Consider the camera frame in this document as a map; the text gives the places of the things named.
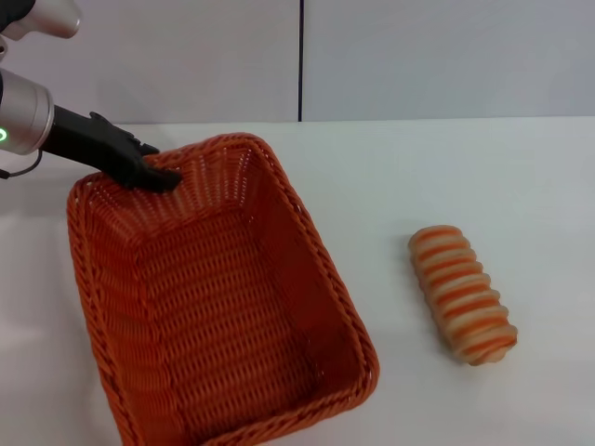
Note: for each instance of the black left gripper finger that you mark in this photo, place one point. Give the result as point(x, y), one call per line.
point(146, 148)
point(155, 179)

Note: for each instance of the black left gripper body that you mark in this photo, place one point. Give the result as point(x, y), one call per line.
point(93, 141)

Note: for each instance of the orange woven plastic basket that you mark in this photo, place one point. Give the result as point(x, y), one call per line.
point(223, 297)

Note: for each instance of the orange striped spiral bread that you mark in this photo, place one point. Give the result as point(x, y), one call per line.
point(462, 297)

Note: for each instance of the black vertical wall seam strip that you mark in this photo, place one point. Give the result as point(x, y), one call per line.
point(300, 60)

